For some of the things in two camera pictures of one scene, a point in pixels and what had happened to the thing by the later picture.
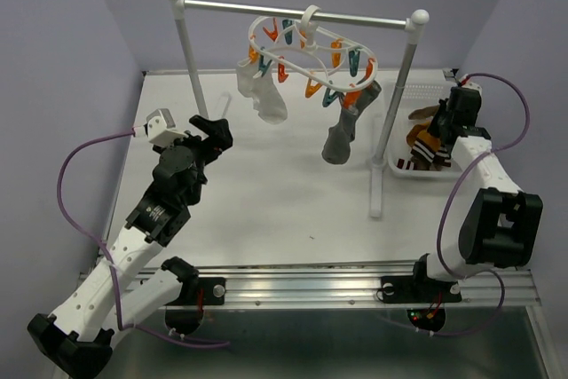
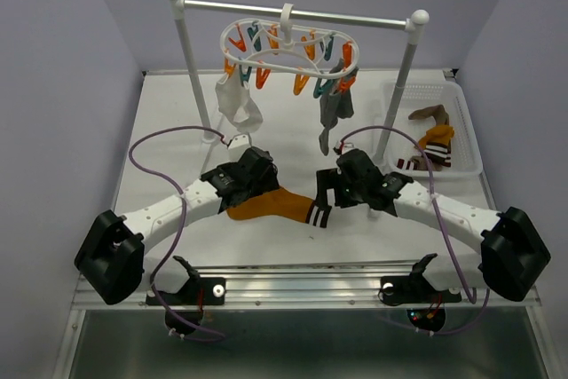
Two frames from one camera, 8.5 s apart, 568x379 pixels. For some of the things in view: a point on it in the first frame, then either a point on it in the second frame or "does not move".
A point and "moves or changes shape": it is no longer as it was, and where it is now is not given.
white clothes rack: x=414 y=22 does not move
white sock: x=245 y=78 -> x=232 y=97
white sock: x=267 y=102 -> x=248 y=117
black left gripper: x=219 y=137 -> x=267 y=182
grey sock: x=367 y=93 -> x=344 y=108
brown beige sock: x=423 y=112 does not move
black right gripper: x=433 y=127 -> x=330 y=178
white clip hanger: x=321 y=61 moves or changes shape
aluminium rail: x=361 y=288 does not move
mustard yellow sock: x=433 y=141 -> x=285 y=205
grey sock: x=336 y=148 -> x=328 y=119
